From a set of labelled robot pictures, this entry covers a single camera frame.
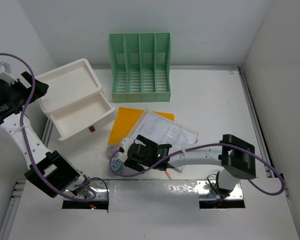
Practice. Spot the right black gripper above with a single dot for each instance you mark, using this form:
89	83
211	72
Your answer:
135	164

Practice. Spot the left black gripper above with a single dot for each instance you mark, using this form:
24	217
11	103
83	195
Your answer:
40	90

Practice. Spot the white plastic drawer unit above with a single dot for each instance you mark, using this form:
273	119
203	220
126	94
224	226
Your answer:
75	101

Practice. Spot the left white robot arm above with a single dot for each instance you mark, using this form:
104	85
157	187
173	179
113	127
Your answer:
47	170

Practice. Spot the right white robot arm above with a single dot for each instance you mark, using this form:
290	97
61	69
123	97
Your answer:
232	154

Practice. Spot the clear mesh document pouch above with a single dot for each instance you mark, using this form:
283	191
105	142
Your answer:
162	130

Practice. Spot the dark-lidded ink jar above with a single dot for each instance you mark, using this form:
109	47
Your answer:
111	149

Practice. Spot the orange-tipped clear pen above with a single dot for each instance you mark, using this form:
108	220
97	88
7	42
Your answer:
168	175

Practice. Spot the orange paper folder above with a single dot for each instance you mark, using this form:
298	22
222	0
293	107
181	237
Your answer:
123	124

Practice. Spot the white front shelf board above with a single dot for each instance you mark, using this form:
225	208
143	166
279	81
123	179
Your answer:
154	210

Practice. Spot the green four-slot file organizer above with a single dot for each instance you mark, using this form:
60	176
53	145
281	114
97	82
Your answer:
140	64

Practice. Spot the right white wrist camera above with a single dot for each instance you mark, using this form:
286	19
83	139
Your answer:
125	144

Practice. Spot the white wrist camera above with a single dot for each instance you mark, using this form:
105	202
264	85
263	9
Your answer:
5	73
125	144

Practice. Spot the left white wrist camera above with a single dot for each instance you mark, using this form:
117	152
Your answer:
5	73

